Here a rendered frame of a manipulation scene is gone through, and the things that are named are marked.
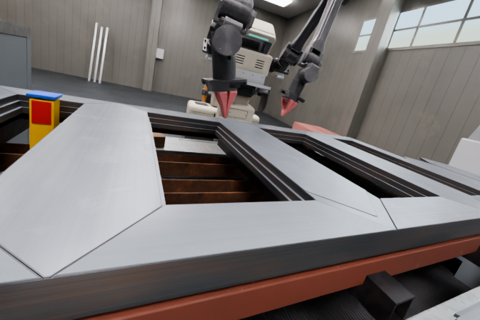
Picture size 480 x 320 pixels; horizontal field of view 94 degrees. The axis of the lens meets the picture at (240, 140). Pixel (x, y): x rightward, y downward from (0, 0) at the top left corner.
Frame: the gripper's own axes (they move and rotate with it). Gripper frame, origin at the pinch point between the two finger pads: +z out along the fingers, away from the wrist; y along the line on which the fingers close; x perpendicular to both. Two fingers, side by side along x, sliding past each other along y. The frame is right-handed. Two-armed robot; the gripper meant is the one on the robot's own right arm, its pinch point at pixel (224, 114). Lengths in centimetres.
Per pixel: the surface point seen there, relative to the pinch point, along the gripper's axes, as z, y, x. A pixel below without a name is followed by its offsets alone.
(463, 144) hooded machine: 71, 291, 64
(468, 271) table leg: 53, 76, -32
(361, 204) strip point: 11.9, 17.2, -30.3
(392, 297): 19.9, 12.9, -41.6
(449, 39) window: -44, 424, 176
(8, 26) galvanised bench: -23, -60, 55
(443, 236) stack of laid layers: 19, 34, -37
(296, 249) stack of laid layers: 8.0, -3.3, -37.7
